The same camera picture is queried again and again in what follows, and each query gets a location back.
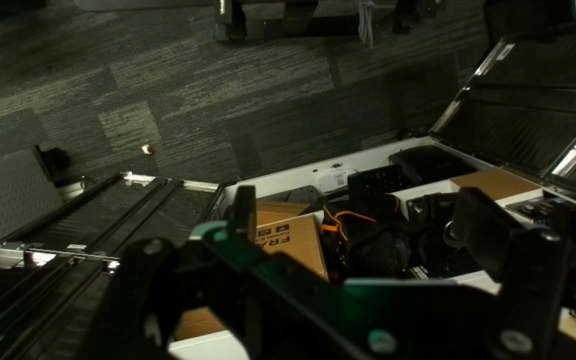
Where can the small cardboard piece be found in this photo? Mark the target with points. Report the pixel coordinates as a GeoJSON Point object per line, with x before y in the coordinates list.
{"type": "Point", "coordinates": [496, 185]}

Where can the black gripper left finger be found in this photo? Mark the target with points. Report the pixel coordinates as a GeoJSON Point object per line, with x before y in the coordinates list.
{"type": "Point", "coordinates": [158, 282]}

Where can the black slatted rack left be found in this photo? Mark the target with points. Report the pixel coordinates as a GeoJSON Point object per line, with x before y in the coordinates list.
{"type": "Point", "coordinates": [54, 271]}

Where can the brown cardboard box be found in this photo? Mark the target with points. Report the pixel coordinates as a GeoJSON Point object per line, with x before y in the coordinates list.
{"type": "Point", "coordinates": [280, 226]}

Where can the black slatted rack right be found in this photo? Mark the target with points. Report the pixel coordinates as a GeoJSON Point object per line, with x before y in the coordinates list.
{"type": "Point", "coordinates": [518, 109]}

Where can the black camera on stand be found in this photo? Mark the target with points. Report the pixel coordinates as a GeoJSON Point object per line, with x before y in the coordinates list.
{"type": "Point", "coordinates": [369, 233]}

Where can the black slatted rack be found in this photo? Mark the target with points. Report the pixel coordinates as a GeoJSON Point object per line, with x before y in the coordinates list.
{"type": "Point", "coordinates": [54, 271]}
{"type": "Point", "coordinates": [518, 109]}

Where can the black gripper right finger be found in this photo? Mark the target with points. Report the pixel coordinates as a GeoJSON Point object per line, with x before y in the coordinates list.
{"type": "Point", "coordinates": [528, 268]}

